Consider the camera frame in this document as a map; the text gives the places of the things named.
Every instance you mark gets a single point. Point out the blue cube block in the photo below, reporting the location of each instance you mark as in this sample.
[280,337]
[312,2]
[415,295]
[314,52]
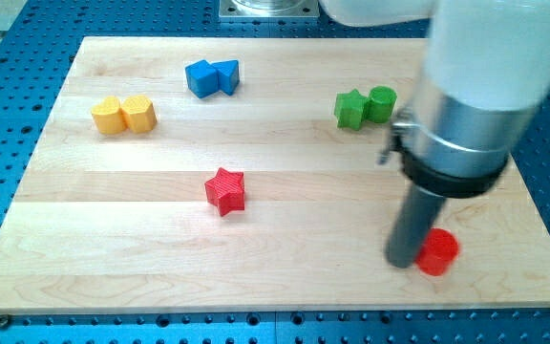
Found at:
[202,79]

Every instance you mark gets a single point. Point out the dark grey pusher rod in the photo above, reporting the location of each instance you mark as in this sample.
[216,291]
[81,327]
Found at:
[413,223]

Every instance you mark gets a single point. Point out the green star block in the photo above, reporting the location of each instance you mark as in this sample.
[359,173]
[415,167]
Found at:
[349,109]

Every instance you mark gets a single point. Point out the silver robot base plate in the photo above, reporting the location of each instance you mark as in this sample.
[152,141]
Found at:
[241,9]

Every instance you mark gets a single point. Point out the wooden board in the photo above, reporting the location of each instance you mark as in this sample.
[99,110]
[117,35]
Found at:
[120,223]

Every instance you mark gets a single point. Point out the red star block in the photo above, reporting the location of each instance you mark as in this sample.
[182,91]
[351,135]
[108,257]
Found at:
[226,191]

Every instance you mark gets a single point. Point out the green cylinder block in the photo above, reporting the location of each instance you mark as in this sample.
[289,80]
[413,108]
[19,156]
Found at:
[380,105]

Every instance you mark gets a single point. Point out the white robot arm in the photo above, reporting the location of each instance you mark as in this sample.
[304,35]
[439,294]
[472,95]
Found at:
[485,72]

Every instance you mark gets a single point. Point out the yellow heart block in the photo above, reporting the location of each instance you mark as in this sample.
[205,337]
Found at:
[108,117]

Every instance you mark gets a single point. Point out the red cylinder block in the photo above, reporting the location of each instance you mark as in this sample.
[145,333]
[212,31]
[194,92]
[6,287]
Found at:
[439,250]

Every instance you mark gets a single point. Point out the yellow hexagon block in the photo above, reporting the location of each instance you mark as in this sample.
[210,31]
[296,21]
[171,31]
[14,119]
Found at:
[139,114]

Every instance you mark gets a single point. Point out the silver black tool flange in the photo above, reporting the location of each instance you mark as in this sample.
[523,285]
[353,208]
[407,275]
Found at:
[450,148]

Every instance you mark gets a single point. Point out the blue triangle block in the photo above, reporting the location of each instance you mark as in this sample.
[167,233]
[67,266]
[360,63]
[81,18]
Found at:
[228,75]

